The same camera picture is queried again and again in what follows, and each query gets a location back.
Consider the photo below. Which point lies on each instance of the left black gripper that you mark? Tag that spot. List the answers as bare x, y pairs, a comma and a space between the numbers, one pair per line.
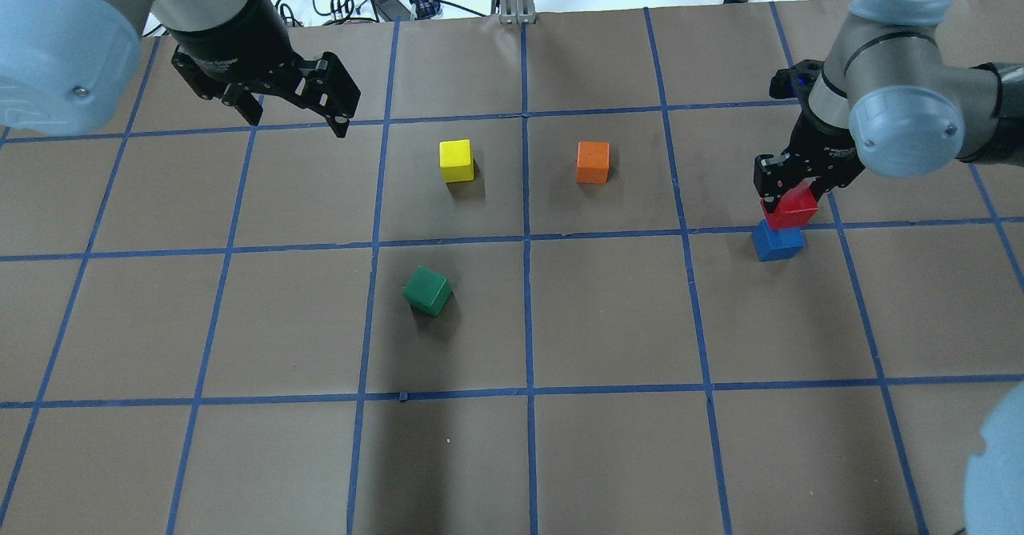
232, 39

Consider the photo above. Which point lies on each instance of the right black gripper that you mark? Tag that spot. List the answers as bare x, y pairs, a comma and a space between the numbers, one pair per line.
826, 151

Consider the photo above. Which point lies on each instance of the red block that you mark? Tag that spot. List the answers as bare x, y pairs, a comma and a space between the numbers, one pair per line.
795, 208

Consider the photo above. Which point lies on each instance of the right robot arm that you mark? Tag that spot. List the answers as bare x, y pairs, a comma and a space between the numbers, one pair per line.
883, 100

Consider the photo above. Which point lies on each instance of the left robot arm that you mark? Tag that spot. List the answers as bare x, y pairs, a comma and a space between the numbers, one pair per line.
66, 63

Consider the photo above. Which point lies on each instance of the blue block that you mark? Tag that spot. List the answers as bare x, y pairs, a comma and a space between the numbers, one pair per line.
775, 245

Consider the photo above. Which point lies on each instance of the yellow block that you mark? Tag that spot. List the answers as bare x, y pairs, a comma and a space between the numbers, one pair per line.
456, 161

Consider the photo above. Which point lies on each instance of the green block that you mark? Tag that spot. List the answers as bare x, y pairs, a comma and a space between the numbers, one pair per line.
427, 291

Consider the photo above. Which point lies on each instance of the orange block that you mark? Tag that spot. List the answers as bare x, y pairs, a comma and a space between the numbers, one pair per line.
593, 162

